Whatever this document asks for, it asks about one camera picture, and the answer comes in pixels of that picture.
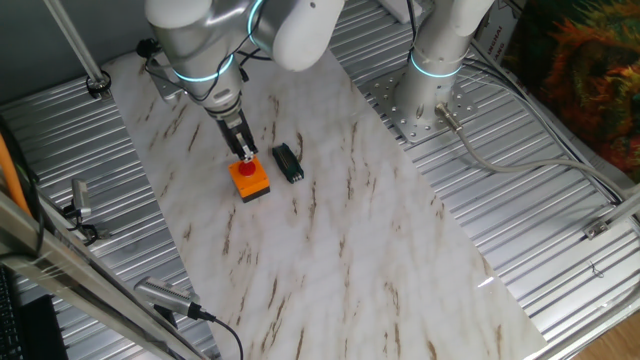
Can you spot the small silver camera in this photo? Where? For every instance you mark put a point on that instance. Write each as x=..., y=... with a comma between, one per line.
x=81, y=197

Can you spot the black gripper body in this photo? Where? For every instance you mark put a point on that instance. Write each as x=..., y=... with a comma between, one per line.
x=232, y=130

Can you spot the aluminium frame beam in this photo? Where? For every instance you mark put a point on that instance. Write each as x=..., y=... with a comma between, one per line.
x=75, y=277

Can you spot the black box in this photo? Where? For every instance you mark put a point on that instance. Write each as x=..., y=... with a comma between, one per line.
x=45, y=330

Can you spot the colourful orange green cloth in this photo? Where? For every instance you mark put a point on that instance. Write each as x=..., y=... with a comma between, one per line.
x=585, y=65

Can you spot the thin aluminium pole with foot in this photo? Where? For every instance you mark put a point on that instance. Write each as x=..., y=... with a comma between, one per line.
x=75, y=47

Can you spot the small metal corner bracket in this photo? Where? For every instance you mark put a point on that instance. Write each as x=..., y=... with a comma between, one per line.
x=596, y=229

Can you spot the white marble pattern sheet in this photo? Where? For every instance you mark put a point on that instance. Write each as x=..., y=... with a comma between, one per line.
x=325, y=240

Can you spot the orange box with red button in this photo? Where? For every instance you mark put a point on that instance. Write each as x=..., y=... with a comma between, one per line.
x=250, y=182

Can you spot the black keyboard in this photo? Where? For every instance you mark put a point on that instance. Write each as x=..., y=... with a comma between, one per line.
x=9, y=320

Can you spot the perforated metal robot base plate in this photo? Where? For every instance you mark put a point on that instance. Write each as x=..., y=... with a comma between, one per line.
x=450, y=112

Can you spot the black small camera stand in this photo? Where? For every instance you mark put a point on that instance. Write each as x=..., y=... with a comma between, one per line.
x=87, y=231

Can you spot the cardboard box with print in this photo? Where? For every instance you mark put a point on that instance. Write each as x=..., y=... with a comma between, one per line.
x=492, y=30

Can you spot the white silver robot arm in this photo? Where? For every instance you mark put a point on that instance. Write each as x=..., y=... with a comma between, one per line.
x=435, y=45

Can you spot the dark green hex key set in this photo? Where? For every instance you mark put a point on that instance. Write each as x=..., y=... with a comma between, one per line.
x=288, y=162

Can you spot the slim aluminium frame rail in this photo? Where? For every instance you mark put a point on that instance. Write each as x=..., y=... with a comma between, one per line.
x=622, y=207

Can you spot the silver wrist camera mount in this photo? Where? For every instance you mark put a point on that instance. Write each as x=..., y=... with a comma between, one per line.
x=162, y=80

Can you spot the silver finned camera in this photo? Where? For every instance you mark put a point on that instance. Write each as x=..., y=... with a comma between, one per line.
x=165, y=296

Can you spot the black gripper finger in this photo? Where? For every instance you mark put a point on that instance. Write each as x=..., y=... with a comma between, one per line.
x=251, y=146
x=239, y=147

